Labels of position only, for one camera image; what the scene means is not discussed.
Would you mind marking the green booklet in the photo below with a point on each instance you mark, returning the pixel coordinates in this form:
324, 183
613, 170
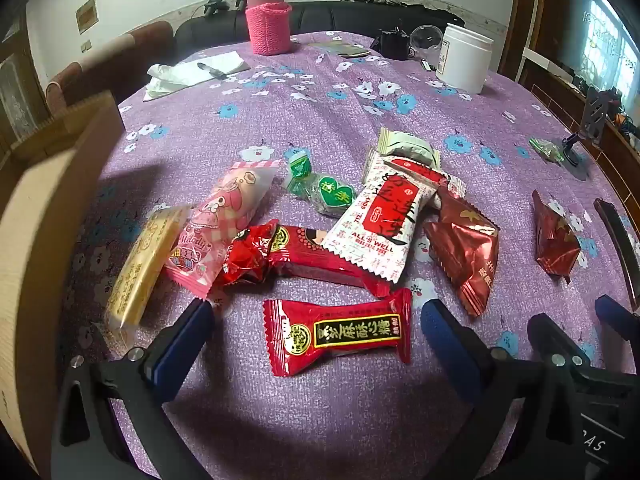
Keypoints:
345, 49

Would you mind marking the pink thermos with knitted sleeve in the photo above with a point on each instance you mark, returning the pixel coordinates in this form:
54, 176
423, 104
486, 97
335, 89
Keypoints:
267, 17

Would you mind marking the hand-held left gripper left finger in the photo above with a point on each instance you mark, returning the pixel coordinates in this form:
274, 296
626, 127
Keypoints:
185, 335

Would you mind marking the television screen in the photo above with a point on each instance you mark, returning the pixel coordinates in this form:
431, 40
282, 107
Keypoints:
602, 40

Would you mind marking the small green candy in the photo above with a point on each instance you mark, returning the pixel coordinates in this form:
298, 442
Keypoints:
547, 150

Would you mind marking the brown armchair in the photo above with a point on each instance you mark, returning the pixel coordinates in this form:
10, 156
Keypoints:
115, 55

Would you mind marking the pink cartoon snack packet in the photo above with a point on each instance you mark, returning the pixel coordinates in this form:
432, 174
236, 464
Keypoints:
220, 225

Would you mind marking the clear plastic cup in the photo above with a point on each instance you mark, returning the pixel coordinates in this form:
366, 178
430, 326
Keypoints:
425, 38

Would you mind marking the yellow snack packet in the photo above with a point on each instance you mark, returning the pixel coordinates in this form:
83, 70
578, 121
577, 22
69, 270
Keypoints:
137, 270

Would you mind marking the white plastic jar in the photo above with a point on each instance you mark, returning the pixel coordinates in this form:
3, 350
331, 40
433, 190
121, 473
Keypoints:
462, 57

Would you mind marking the wall outlet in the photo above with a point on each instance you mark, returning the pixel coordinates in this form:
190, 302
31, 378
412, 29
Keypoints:
86, 46

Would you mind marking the red cartoon face snack packet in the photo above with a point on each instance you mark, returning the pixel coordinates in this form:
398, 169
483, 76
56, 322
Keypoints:
320, 257

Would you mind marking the cardboard box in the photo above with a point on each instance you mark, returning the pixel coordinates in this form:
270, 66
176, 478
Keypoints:
55, 240

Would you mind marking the black pen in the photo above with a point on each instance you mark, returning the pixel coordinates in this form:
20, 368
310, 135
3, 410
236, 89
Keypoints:
212, 71

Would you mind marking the red black label snack packet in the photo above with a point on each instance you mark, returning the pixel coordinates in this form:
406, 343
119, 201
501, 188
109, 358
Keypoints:
337, 334

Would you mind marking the black leather sofa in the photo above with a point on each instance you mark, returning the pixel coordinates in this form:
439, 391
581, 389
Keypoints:
330, 17

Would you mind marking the black phone stand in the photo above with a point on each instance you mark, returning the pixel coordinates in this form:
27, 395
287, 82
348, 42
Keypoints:
592, 120

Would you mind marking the pale green snack packet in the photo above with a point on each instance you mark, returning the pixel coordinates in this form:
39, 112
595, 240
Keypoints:
407, 146

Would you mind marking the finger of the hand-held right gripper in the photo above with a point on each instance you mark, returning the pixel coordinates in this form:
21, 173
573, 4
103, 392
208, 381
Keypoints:
617, 312
550, 332

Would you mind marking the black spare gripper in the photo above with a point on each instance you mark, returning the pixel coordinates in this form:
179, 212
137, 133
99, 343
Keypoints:
215, 6

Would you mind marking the dark red foil snack packet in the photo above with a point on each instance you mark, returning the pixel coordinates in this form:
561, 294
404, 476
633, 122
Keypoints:
552, 240
465, 250

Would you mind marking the white red snack packet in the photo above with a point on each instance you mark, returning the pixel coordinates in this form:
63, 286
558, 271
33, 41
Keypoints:
425, 171
382, 222

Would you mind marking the small framed wall plaque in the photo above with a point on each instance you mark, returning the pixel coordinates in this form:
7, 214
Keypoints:
86, 15

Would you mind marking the green heart candy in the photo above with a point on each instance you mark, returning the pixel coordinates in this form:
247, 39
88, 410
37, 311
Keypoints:
320, 192

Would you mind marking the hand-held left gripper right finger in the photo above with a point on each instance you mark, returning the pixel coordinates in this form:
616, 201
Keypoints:
442, 335

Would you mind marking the white paper sheets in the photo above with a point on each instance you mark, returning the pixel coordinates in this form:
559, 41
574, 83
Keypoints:
185, 74

